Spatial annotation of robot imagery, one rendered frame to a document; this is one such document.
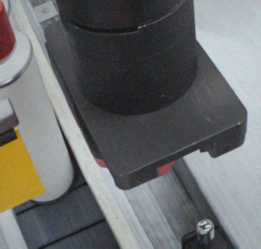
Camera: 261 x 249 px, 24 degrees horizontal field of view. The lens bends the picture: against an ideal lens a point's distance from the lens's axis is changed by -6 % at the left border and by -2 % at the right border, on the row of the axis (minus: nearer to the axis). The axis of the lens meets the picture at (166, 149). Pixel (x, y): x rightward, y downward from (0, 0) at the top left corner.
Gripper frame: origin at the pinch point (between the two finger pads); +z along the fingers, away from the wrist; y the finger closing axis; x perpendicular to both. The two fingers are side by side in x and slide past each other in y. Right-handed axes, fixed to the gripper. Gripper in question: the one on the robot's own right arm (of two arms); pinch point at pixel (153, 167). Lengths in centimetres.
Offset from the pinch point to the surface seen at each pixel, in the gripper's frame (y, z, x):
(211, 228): -2.3, 6.7, -2.5
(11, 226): 3.4, 5.3, 9.8
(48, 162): 8.6, 8.0, 5.5
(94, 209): 6.5, 13.6, 3.6
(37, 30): 28.7, 13.9, 1.4
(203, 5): 22.6, 13.7, -15.0
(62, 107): 14.7, 10.1, 2.5
